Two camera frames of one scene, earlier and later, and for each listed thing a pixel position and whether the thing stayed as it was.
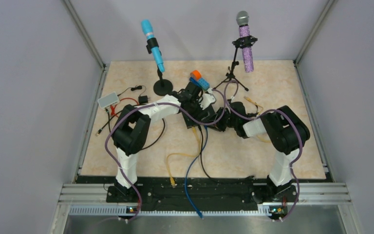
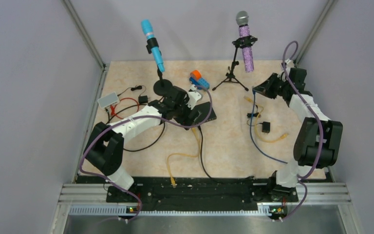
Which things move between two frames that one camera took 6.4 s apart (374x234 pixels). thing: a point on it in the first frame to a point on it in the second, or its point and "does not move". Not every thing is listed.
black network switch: [205, 117] does not move
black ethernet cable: [209, 177] does not move
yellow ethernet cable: [258, 137] does not move
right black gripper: [218, 124] to [265, 88]
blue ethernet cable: [187, 169] to [252, 142]
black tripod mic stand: [241, 42] does not move
